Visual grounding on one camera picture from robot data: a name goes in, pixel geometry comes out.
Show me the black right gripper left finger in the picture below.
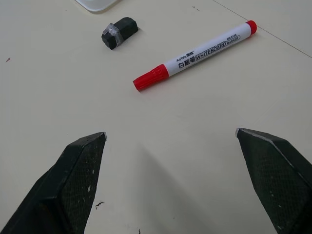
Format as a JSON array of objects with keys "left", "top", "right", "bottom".
[{"left": 0, "top": 132, "right": 107, "bottom": 234}]

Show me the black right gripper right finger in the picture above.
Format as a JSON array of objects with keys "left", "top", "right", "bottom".
[{"left": 235, "top": 127, "right": 312, "bottom": 234}]

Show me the red whiteboard marker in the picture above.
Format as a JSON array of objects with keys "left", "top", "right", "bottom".
[{"left": 133, "top": 20, "right": 257, "bottom": 92}]

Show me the black eraser with tape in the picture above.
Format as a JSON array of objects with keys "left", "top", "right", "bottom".
[{"left": 101, "top": 17, "right": 139, "bottom": 51}]

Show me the white tray corner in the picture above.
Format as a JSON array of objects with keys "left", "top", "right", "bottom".
[{"left": 75, "top": 0, "right": 122, "bottom": 13}]

